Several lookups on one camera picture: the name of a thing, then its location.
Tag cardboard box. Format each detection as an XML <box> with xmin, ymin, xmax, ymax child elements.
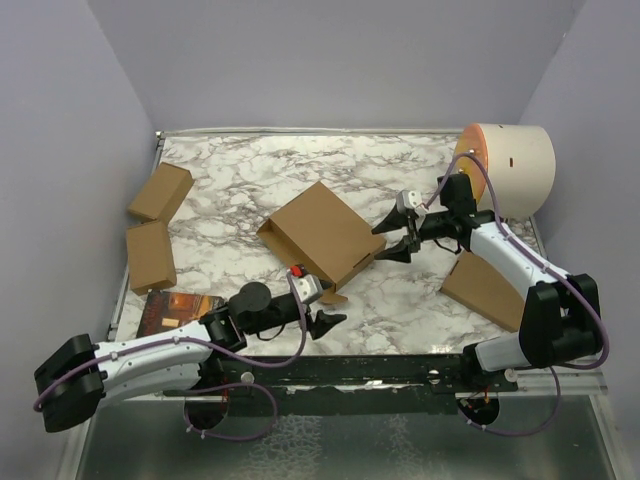
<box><xmin>440</xmin><ymin>252</ymin><xmax>524</xmax><ymax>332</ymax></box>
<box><xmin>257</xmin><ymin>182</ymin><xmax>386</xmax><ymax>305</ymax></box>
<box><xmin>126</xmin><ymin>221</ymin><xmax>177</xmax><ymax>296</ymax></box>
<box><xmin>127</xmin><ymin>163</ymin><xmax>194</xmax><ymax>225</ymax></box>

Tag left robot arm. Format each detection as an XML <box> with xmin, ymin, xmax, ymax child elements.
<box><xmin>33</xmin><ymin>275</ymin><xmax>347</xmax><ymax>433</ymax></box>

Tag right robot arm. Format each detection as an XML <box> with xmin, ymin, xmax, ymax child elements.
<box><xmin>372</xmin><ymin>173</ymin><xmax>606</xmax><ymax>391</ymax></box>

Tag white cylinder container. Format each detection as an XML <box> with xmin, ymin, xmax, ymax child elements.
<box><xmin>454</xmin><ymin>123</ymin><xmax>556</xmax><ymax>219</ymax></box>

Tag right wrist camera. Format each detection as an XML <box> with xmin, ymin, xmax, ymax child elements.
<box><xmin>396</xmin><ymin>190</ymin><xmax>427</xmax><ymax>217</ymax></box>

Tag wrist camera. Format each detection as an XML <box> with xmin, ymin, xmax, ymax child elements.
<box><xmin>396</xmin><ymin>190</ymin><xmax>427</xmax><ymax>217</ymax></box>
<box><xmin>289</xmin><ymin>264</ymin><xmax>324</xmax><ymax>305</ymax></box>

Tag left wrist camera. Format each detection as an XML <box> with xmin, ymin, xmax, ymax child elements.
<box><xmin>289</xmin><ymin>264</ymin><xmax>324</xmax><ymax>305</ymax></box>

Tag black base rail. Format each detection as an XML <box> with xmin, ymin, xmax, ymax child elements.
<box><xmin>187</xmin><ymin>354</ymin><xmax>517</xmax><ymax>416</ymax></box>

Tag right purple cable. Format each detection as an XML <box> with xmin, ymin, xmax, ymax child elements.
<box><xmin>422</xmin><ymin>152</ymin><xmax>611</xmax><ymax>436</ymax></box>

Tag purple cable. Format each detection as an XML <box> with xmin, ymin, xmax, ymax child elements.
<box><xmin>32</xmin><ymin>274</ymin><xmax>311</xmax><ymax>441</ymax></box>
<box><xmin>422</xmin><ymin>152</ymin><xmax>611</xmax><ymax>436</ymax></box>

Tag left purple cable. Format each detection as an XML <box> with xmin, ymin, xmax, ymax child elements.
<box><xmin>32</xmin><ymin>274</ymin><xmax>311</xmax><ymax>441</ymax></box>

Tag aluminium frame profile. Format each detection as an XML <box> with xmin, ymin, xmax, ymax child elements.
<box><xmin>503</xmin><ymin>367</ymin><xmax>608</xmax><ymax>396</ymax></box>

